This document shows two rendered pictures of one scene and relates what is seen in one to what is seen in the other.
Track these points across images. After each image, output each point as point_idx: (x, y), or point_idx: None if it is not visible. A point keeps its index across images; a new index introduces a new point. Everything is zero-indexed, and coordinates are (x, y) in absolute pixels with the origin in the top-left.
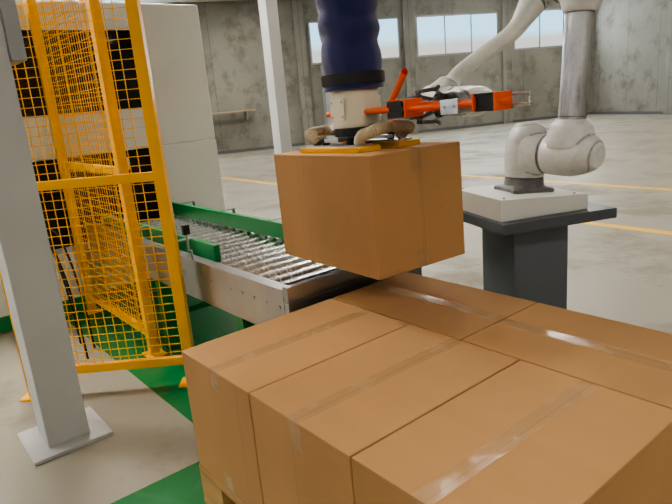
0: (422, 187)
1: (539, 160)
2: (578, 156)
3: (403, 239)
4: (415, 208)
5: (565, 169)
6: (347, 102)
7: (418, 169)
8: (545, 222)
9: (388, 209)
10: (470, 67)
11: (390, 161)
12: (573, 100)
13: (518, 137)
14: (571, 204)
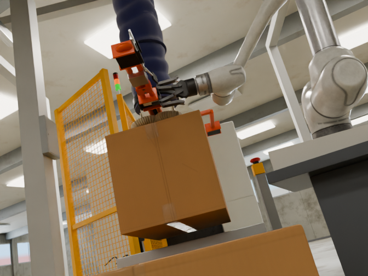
0: (160, 151)
1: (314, 105)
2: (324, 81)
3: (144, 197)
4: (155, 170)
5: (327, 101)
6: (142, 114)
7: (154, 138)
8: (317, 161)
9: (125, 173)
10: (239, 59)
11: (125, 136)
12: (313, 38)
13: (302, 96)
14: (361, 137)
